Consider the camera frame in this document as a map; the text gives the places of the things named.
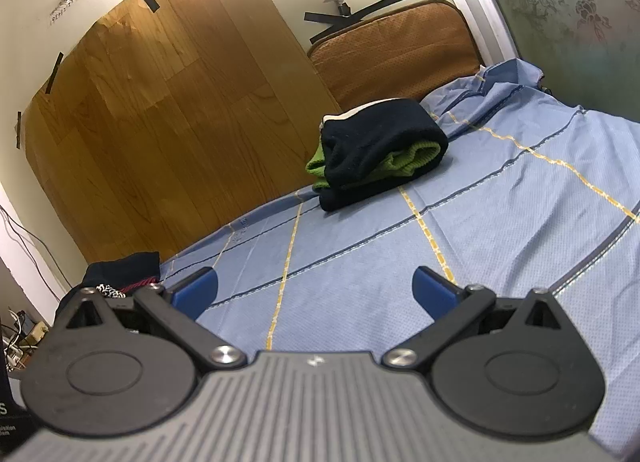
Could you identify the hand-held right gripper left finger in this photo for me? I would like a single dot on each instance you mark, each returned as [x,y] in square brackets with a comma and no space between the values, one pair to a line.
[192,289]

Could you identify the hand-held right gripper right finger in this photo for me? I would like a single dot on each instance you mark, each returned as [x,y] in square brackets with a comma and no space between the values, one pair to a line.
[437,292]

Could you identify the green white navy striped garment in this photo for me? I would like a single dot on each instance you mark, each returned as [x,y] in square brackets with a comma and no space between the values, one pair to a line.
[370,142]

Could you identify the dark clothes pile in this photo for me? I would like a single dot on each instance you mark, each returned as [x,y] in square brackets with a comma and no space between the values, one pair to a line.
[125,267]

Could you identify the blue checked bedsheet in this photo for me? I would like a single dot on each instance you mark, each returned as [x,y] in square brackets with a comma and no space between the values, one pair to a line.
[500,222]

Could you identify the black box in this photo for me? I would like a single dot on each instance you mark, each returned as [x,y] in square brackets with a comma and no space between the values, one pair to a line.
[12,412]

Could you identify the brown padded mat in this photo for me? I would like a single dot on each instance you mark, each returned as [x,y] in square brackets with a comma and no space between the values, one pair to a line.
[390,52]

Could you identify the floral frosted glass panel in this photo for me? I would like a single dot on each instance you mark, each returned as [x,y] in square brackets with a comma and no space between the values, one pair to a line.
[560,7]

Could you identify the wood pattern wall panel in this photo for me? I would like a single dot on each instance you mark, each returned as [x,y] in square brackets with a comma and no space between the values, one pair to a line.
[175,117]

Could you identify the white door frame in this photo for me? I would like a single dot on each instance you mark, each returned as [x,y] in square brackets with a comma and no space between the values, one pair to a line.
[480,7]

